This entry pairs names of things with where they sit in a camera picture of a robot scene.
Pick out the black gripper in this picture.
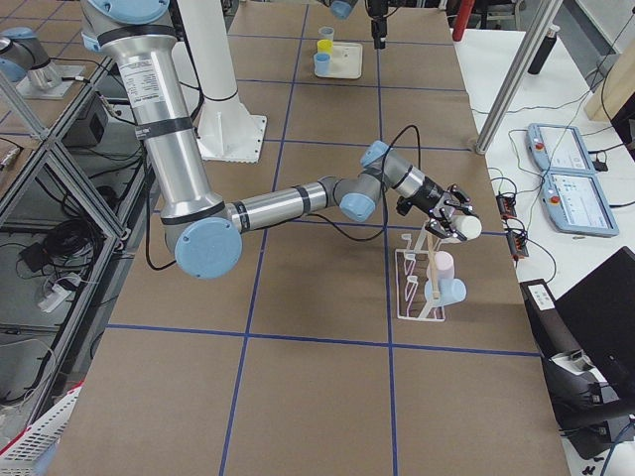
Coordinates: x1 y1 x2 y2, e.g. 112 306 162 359
396 181 474 241
366 0 389 49

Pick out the pale green plastic cup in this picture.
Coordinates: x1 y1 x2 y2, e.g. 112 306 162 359
444 214 482 244

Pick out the pink plastic cup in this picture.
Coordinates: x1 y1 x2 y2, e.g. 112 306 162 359
426 251 454 280

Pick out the yellow plastic cup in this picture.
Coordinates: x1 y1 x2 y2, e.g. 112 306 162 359
317 39 333 55

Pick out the light blue plastic cup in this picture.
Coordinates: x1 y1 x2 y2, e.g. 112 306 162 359
439 278 466 306

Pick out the grey plastic cup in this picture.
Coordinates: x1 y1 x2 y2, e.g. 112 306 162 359
318 26 334 41

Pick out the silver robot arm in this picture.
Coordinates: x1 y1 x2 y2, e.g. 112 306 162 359
81 1 482 279
318 0 389 50

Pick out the blue plastic cup front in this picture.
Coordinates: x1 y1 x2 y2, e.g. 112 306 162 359
313 53 331 77

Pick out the cream tray with bear drawing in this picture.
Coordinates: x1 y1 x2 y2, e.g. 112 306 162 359
321 42 363 79

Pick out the red cylinder object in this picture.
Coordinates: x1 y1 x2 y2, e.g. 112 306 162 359
452 0 475 42

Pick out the near blue teach pendant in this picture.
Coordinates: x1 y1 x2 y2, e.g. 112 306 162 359
542 171 619 237

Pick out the blue teach pendant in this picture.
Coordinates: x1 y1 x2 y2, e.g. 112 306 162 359
526 123 594 173
542 171 619 237

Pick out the far blue teach pendant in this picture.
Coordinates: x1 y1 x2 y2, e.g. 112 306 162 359
526 123 594 173

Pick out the black bottle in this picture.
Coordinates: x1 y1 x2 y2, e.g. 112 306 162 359
527 24 560 75

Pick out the black laptop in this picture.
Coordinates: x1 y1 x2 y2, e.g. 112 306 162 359
520 246 634 459

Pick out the white wire cup rack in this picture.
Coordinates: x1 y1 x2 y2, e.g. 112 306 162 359
395 228 449 322

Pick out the grey aluminium frame post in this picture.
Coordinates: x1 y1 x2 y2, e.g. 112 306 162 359
474 0 563 155

